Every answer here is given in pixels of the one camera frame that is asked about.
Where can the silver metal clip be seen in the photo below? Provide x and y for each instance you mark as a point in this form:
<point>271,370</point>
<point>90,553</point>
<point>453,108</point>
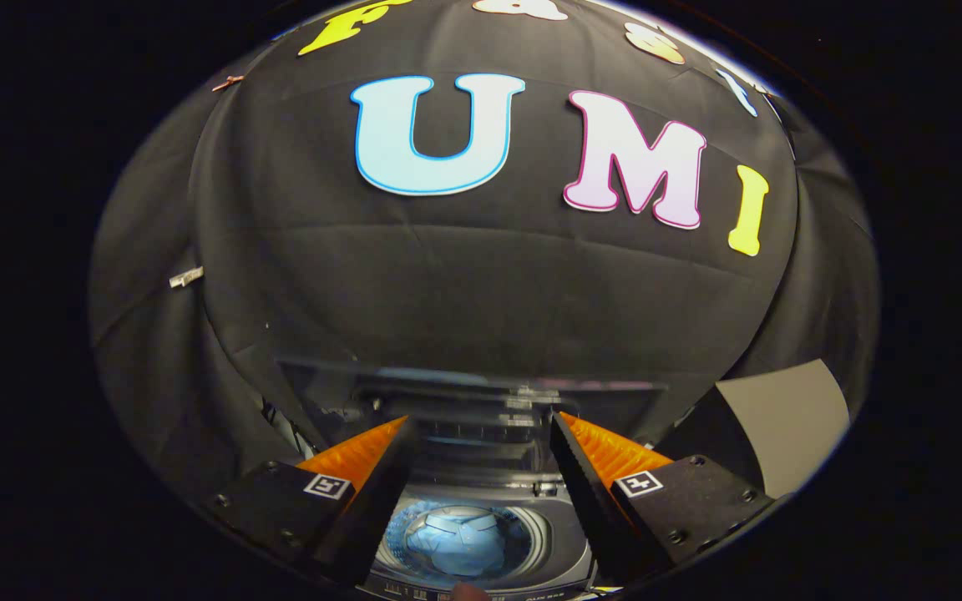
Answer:
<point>186,276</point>

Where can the grey cabinet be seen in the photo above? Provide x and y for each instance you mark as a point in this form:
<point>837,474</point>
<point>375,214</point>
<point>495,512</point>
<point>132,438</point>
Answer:
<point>782,417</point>

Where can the light blue polo shirt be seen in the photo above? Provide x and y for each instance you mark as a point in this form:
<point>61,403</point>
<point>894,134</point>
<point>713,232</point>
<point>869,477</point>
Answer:
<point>456,542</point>

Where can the black backdrop cloth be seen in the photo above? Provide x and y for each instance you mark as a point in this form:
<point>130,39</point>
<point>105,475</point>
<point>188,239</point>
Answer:
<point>489,292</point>

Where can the copper clip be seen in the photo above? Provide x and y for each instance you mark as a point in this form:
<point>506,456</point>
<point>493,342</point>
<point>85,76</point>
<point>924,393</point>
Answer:
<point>228,82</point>

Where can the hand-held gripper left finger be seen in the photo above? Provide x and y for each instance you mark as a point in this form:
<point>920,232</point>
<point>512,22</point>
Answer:
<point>381,501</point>

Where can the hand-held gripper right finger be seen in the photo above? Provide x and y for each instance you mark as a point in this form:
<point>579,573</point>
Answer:
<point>585,501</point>

